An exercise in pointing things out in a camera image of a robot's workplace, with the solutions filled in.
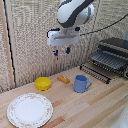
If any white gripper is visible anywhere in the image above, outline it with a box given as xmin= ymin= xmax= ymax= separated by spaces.
xmin=46 ymin=28 xmax=81 ymax=57

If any small brown bread loaf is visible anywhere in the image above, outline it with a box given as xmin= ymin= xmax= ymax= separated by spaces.
xmin=56 ymin=75 xmax=71 ymax=85

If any yellow bowl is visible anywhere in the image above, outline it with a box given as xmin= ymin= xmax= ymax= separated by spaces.
xmin=34 ymin=76 xmax=53 ymax=92

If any blue mug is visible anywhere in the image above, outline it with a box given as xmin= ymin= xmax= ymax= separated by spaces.
xmin=73 ymin=74 xmax=93 ymax=94

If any black oven rack tray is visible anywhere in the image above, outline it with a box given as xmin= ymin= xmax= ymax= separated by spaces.
xmin=79 ymin=63 xmax=112 ymax=85

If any white floral rim plate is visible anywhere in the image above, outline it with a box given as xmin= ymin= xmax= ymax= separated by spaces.
xmin=6 ymin=92 xmax=54 ymax=128

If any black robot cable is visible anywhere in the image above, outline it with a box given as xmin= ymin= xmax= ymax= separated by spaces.
xmin=79 ymin=12 xmax=128 ymax=37

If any black wire dish rack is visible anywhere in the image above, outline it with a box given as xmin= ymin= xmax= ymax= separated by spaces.
xmin=89 ymin=36 xmax=128 ymax=79

